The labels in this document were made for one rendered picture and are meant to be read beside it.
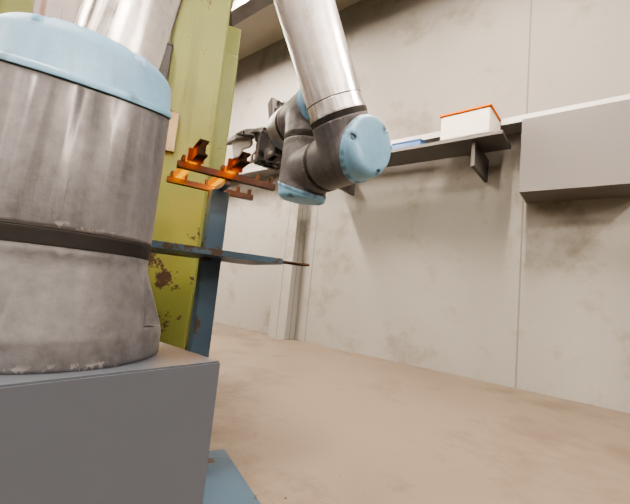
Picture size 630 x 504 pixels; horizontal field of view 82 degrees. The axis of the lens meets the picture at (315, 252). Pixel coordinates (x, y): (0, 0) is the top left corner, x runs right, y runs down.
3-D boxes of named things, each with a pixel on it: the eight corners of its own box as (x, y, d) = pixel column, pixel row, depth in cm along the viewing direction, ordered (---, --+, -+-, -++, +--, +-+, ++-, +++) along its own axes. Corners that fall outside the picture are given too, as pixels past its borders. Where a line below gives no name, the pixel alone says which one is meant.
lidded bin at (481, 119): (501, 147, 331) (502, 121, 334) (491, 130, 301) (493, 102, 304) (450, 155, 360) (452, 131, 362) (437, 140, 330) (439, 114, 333)
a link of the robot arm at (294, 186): (298, 191, 59) (306, 119, 61) (267, 201, 69) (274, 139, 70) (343, 203, 65) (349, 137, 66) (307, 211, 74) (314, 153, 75)
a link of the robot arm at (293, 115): (299, 121, 62) (305, 66, 63) (270, 143, 72) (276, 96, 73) (344, 137, 66) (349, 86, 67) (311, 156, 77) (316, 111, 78)
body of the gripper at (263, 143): (247, 164, 87) (266, 150, 77) (251, 130, 88) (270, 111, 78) (276, 172, 91) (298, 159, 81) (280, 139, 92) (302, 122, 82)
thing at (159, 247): (282, 264, 119) (283, 258, 119) (151, 247, 99) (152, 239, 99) (250, 265, 145) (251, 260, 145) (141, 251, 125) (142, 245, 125)
